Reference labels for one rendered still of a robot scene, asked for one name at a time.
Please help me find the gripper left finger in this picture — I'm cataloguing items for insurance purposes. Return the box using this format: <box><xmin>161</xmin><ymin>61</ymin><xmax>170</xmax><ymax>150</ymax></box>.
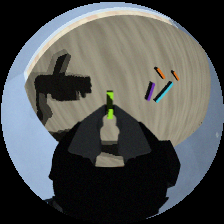
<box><xmin>48</xmin><ymin>104</ymin><xmax>107</xmax><ymax>181</ymax></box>

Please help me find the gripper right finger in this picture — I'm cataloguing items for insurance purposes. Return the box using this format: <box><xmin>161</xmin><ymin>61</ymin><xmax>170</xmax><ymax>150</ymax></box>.
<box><xmin>113</xmin><ymin>104</ymin><xmax>172</xmax><ymax>182</ymax></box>

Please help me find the lime green rod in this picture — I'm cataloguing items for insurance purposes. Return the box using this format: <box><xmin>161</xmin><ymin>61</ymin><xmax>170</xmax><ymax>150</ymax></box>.
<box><xmin>107</xmin><ymin>91</ymin><xmax>113</xmax><ymax>119</ymax></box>

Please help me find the turquoise rod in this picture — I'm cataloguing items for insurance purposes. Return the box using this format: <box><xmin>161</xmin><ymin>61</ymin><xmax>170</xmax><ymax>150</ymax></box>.
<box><xmin>155</xmin><ymin>82</ymin><xmax>173</xmax><ymax>103</ymax></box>

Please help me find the purple rod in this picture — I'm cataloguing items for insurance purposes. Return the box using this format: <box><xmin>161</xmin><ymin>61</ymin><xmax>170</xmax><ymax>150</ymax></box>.
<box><xmin>146</xmin><ymin>82</ymin><xmax>155</xmax><ymax>101</ymax></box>

